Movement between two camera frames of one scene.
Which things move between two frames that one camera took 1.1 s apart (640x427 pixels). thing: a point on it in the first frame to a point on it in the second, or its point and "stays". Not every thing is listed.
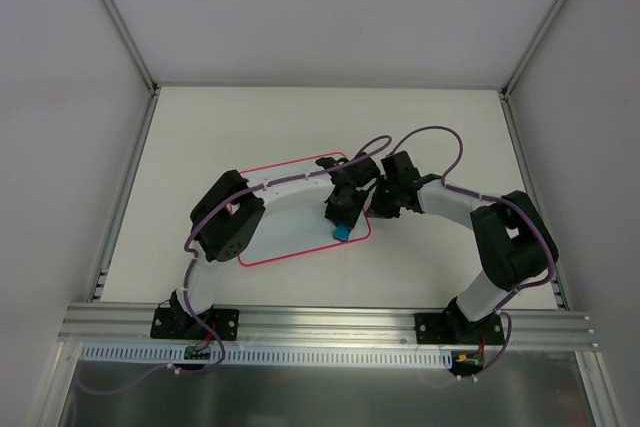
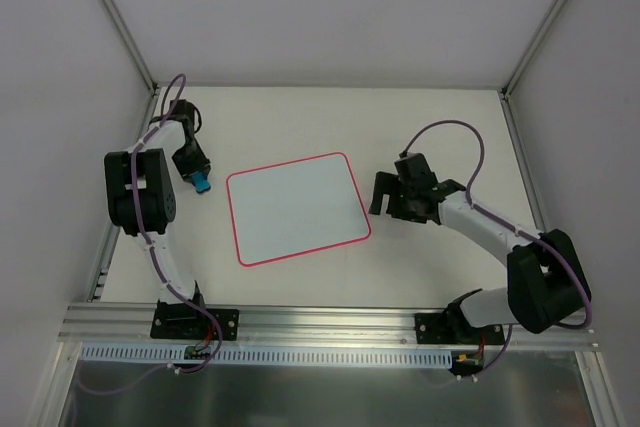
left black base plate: x=179 y=324 stays
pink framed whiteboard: x=294 y=221 stays
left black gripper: x=340 y=205 to x=189 y=163
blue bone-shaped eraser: x=341 y=232 to x=200 y=183
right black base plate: x=457 y=328 stays
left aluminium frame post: x=130 y=171 stays
